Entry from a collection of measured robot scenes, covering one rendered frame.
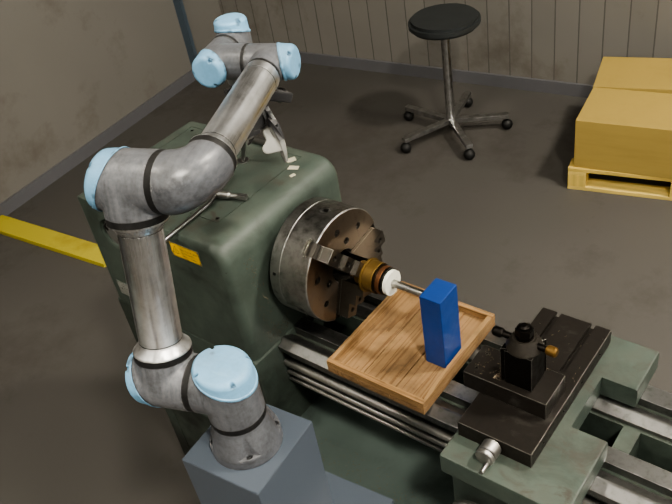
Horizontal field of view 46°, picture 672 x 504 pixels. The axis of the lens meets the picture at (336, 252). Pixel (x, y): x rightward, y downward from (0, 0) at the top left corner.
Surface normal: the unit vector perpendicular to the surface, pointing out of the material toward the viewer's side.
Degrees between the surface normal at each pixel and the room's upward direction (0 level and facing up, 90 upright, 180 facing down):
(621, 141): 90
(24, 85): 90
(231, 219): 0
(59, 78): 90
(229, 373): 7
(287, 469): 90
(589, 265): 0
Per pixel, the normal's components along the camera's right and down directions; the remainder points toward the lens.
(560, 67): -0.52, 0.59
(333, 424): -0.15, -0.78
